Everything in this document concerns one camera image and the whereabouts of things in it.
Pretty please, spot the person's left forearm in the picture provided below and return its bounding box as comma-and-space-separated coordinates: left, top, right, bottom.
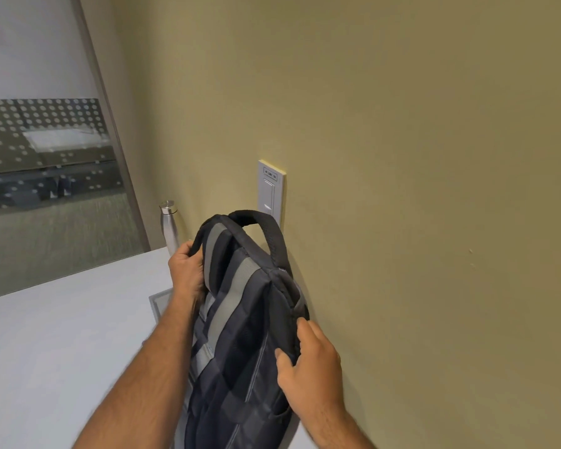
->
73, 291, 202, 449

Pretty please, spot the glass partition with dotted film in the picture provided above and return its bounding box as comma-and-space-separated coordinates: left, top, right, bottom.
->
0, 0, 143, 300

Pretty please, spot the grey table cable hatch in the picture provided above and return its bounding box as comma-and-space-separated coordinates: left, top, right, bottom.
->
149, 288, 175, 318

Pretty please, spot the person's right forearm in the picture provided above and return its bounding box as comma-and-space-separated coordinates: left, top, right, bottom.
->
300, 397, 377, 449

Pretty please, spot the person's left hand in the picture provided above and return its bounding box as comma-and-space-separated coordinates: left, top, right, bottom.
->
168, 239, 207, 304

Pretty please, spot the stainless steel water bottle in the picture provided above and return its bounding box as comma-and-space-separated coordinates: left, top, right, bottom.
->
159, 200, 180, 257

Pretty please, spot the person's right hand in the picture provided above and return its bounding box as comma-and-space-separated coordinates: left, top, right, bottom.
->
274, 318, 346, 417

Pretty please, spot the metal partition frame post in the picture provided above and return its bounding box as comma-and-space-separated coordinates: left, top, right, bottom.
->
70, 0, 151, 253

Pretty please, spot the white wall switch plate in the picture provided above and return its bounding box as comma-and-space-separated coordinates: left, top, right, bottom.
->
257, 159, 287, 229

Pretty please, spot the dark grey backpack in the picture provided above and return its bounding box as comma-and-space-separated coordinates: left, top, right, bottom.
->
174, 210, 310, 449

